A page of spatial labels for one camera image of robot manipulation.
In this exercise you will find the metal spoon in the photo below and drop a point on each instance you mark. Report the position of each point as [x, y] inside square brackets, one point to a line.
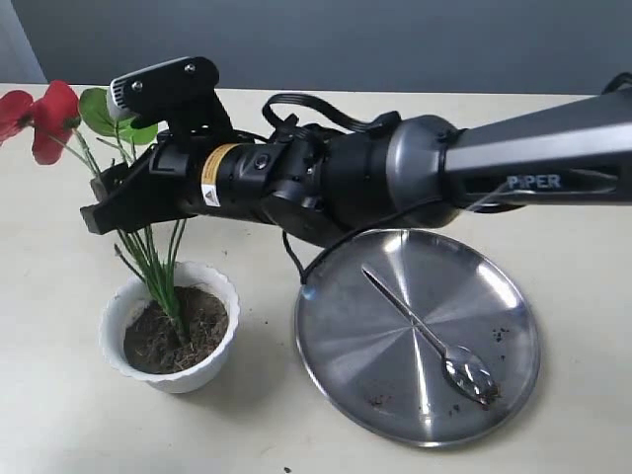
[464, 371]

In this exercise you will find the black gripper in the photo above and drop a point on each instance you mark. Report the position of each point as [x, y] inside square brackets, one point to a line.
[227, 175]

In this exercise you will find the white scalloped flower pot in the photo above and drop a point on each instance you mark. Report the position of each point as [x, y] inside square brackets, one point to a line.
[138, 340]

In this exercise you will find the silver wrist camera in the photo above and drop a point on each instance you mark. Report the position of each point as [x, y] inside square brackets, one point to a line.
[179, 90]

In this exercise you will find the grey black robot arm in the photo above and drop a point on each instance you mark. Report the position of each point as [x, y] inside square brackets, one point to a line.
[322, 175]

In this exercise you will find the round steel plate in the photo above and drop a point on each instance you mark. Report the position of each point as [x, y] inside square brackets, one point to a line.
[376, 369]

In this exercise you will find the red artificial anthurium plant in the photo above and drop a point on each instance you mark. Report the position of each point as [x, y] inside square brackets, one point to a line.
[55, 119]

